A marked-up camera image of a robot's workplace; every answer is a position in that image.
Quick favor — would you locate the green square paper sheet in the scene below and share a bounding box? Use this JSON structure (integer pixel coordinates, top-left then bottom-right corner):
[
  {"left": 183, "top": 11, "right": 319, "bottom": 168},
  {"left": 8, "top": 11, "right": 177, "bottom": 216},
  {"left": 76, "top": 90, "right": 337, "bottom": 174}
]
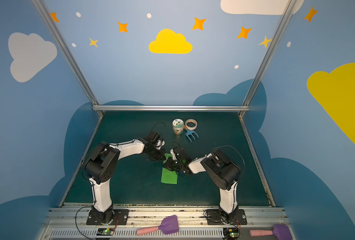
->
[{"left": 160, "top": 154, "right": 178, "bottom": 185}]

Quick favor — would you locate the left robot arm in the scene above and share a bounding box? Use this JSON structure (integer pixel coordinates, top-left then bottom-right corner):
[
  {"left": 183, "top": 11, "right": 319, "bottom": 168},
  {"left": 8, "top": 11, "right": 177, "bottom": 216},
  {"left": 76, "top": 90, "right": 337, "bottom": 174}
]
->
[{"left": 83, "top": 139, "right": 165, "bottom": 226}]

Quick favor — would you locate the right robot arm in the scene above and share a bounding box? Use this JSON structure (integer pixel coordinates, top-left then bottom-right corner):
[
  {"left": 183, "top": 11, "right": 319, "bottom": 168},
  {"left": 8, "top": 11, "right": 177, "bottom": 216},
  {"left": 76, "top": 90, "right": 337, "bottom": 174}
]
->
[{"left": 163, "top": 147, "right": 244, "bottom": 224}]

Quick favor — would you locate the blue garden hand rake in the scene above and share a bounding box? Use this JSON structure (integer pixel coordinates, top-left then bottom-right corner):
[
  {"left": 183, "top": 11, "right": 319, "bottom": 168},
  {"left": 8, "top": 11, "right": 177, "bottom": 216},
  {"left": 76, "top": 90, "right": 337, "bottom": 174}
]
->
[{"left": 186, "top": 129, "right": 199, "bottom": 143}]

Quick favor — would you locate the carrot snack jar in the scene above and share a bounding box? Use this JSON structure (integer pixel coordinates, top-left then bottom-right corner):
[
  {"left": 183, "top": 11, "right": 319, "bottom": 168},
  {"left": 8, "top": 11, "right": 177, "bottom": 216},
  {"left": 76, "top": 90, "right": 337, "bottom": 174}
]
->
[{"left": 172, "top": 119, "right": 185, "bottom": 135}]

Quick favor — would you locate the white tape roll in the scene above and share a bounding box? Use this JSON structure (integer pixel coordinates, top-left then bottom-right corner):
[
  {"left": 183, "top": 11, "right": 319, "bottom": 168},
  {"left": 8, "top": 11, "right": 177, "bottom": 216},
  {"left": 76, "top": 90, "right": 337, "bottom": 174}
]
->
[{"left": 185, "top": 119, "right": 198, "bottom": 131}]

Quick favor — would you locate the right green circuit board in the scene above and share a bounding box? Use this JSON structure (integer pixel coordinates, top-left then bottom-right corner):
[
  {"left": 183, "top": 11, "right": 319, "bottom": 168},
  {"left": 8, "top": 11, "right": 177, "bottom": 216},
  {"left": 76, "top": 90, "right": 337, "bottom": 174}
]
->
[{"left": 223, "top": 228, "right": 240, "bottom": 240}]

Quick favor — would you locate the green circuit board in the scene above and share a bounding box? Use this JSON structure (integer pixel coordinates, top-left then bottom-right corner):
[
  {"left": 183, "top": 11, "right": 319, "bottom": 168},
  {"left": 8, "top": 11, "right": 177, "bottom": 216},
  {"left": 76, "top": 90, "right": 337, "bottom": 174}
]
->
[
  {"left": 223, "top": 228, "right": 240, "bottom": 240},
  {"left": 96, "top": 228, "right": 115, "bottom": 236}
]

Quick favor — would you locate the left green circuit board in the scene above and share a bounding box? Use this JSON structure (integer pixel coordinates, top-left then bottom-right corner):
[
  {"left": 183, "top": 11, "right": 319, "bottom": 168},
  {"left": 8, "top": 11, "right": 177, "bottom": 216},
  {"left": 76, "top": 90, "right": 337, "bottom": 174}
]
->
[{"left": 96, "top": 228, "right": 115, "bottom": 236}]

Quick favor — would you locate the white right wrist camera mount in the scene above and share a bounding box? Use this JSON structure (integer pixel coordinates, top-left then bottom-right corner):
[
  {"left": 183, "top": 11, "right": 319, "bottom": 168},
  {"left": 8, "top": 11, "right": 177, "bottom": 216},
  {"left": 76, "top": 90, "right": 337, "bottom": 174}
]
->
[{"left": 170, "top": 147, "right": 191, "bottom": 163}]

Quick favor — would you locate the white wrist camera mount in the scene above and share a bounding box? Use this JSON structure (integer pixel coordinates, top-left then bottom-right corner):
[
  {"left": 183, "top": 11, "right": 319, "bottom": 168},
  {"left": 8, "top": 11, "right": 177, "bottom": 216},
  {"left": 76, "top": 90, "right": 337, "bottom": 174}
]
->
[
  {"left": 145, "top": 131, "right": 165, "bottom": 149},
  {"left": 170, "top": 147, "right": 191, "bottom": 163}
]

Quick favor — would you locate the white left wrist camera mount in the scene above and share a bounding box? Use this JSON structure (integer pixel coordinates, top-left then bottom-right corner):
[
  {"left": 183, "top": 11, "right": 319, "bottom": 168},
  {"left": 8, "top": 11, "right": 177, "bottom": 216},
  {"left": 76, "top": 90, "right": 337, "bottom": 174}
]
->
[{"left": 145, "top": 131, "right": 165, "bottom": 149}]

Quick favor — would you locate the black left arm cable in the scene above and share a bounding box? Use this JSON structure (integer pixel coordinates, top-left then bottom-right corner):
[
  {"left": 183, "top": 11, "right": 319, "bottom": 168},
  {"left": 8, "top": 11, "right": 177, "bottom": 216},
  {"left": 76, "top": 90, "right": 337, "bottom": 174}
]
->
[{"left": 150, "top": 122, "right": 166, "bottom": 137}]

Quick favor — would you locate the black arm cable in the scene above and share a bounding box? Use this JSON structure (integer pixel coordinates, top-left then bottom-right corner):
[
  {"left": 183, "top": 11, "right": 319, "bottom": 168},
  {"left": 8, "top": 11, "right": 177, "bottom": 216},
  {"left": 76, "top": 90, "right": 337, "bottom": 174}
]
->
[
  {"left": 150, "top": 122, "right": 166, "bottom": 137},
  {"left": 213, "top": 145, "right": 246, "bottom": 184}
]

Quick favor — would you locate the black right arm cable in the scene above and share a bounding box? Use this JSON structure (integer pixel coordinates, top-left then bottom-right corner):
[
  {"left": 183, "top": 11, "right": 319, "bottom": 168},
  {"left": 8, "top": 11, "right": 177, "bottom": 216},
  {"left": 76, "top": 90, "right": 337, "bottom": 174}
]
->
[{"left": 213, "top": 145, "right": 246, "bottom": 184}]

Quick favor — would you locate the aluminium back frame rail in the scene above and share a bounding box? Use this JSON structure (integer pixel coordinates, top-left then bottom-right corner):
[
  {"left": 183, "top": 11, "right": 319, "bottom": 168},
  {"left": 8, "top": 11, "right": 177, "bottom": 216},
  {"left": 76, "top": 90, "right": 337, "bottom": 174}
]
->
[{"left": 92, "top": 105, "right": 250, "bottom": 112}]

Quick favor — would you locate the purple scoop pink handle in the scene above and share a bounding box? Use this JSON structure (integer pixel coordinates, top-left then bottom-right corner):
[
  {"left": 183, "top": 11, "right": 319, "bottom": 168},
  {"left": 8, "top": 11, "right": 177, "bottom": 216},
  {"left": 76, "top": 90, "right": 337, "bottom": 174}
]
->
[
  {"left": 249, "top": 224, "right": 293, "bottom": 240},
  {"left": 136, "top": 215, "right": 180, "bottom": 236}
]

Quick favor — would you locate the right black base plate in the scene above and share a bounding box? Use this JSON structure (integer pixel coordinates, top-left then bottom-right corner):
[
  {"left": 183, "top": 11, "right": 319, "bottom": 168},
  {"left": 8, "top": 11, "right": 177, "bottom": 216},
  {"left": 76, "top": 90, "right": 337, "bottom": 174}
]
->
[{"left": 204, "top": 209, "right": 248, "bottom": 226}]

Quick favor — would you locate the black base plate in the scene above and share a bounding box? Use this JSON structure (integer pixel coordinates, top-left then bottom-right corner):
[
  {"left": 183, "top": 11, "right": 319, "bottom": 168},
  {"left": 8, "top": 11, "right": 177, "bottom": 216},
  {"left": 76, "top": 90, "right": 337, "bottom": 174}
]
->
[
  {"left": 86, "top": 209, "right": 129, "bottom": 226},
  {"left": 204, "top": 209, "right": 248, "bottom": 226}
]

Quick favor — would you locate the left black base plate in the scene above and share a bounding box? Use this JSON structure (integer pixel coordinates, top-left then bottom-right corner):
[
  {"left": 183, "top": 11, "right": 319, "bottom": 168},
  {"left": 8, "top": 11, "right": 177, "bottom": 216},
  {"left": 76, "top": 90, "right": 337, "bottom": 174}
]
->
[{"left": 86, "top": 209, "right": 129, "bottom": 226}]

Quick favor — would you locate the aluminium front rail base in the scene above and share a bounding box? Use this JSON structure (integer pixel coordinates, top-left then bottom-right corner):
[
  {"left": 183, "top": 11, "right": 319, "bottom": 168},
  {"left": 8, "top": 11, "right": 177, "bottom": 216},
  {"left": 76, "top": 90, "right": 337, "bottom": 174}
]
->
[{"left": 37, "top": 204, "right": 295, "bottom": 240}]

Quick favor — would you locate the aluminium left corner post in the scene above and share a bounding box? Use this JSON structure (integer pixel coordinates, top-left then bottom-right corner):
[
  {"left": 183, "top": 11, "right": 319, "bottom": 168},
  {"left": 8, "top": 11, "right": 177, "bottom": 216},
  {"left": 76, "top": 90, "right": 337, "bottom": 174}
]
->
[{"left": 31, "top": 0, "right": 99, "bottom": 106}]

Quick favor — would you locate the aluminium corner post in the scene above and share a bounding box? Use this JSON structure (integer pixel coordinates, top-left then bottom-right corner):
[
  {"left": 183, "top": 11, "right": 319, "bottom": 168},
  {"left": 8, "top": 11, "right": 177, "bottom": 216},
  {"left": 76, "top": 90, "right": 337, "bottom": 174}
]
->
[
  {"left": 31, "top": 0, "right": 99, "bottom": 106},
  {"left": 238, "top": 0, "right": 304, "bottom": 120}
]

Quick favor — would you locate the aluminium right corner post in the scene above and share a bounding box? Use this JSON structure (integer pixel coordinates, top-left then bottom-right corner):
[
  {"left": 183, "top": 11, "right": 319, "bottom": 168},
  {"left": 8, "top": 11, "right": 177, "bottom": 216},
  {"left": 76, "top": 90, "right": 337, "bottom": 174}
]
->
[{"left": 238, "top": 0, "right": 304, "bottom": 120}]

